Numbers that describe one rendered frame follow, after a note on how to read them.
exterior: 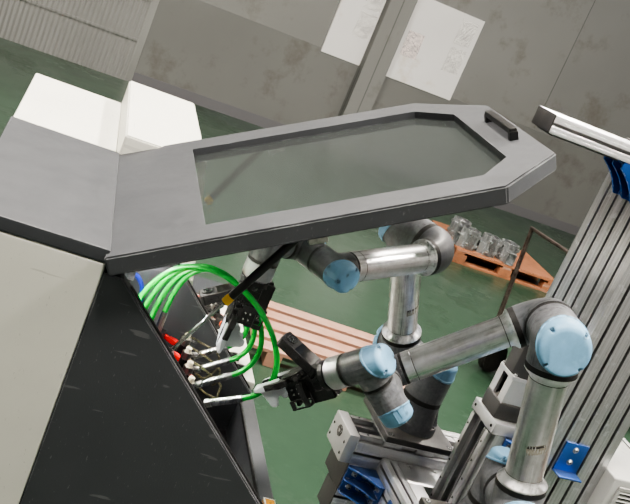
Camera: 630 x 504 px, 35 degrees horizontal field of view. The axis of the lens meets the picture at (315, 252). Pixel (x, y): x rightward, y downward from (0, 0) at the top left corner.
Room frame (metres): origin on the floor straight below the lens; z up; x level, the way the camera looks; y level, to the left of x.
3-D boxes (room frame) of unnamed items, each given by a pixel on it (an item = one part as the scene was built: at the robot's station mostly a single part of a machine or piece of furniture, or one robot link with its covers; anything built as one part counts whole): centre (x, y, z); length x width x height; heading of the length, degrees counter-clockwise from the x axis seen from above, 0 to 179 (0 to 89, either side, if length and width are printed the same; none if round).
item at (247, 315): (2.22, 0.10, 1.35); 0.09 x 0.08 x 0.12; 107
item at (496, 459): (2.18, -0.63, 1.20); 0.13 x 0.12 x 0.14; 7
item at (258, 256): (2.22, 0.10, 1.51); 0.09 x 0.08 x 0.11; 139
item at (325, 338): (5.46, -0.33, 0.05); 1.12 x 0.77 x 0.10; 106
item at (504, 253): (9.47, -1.60, 0.16); 1.16 x 0.83 x 0.33; 112
